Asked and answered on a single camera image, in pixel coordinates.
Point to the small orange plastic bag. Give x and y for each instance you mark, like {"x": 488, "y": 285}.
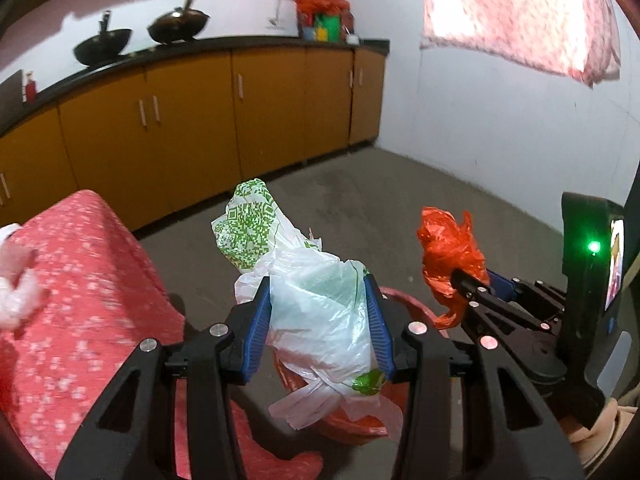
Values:
{"x": 448, "y": 245}

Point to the red bottle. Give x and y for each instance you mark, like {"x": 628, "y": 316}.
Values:
{"x": 30, "y": 89}

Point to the orange lower cabinets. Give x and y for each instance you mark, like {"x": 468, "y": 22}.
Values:
{"x": 161, "y": 130}

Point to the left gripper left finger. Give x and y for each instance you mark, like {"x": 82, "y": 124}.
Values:
{"x": 129, "y": 433}

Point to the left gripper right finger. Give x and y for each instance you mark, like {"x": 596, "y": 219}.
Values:
{"x": 508, "y": 430}

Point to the red bag of items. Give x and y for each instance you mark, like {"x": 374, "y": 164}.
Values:
{"x": 324, "y": 20}

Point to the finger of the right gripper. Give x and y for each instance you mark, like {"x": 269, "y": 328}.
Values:
{"x": 537, "y": 298}
{"x": 495, "y": 297}

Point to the black wok without lid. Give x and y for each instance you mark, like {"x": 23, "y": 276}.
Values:
{"x": 105, "y": 45}

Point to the red trash bin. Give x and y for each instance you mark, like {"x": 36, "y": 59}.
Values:
{"x": 390, "y": 403}

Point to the red floral tablecloth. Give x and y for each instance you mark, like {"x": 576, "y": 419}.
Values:
{"x": 104, "y": 298}

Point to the pink window curtain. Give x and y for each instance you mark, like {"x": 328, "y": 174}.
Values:
{"x": 574, "y": 38}

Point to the dark cutting board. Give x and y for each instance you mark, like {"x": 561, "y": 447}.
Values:
{"x": 11, "y": 97}

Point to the black wok with lid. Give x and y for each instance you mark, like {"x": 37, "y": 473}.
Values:
{"x": 181, "y": 24}

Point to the clear bubble wrap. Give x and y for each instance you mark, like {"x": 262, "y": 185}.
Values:
{"x": 21, "y": 293}

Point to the white green printed plastic bag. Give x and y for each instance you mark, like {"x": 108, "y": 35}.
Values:
{"x": 319, "y": 327}

